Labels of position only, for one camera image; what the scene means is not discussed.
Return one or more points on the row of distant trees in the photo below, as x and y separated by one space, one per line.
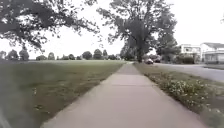
87 55

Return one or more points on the pale concrete pavement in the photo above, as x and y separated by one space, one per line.
128 96

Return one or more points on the car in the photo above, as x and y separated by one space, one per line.
149 61

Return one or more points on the tall dark tree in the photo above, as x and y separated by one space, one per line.
140 33

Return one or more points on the green grass lawn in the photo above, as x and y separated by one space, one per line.
50 83

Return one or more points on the dark bush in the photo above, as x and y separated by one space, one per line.
185 59

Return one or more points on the grass verge with white flowers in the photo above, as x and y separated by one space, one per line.
186 88

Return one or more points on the white building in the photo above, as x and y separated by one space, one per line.
190 49

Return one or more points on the grey asphalt road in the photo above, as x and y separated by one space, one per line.
200 70

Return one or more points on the spreading tree with overhanging branches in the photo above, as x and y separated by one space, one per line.
30 20

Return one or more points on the white house with pitched roof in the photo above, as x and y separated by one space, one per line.
213 53

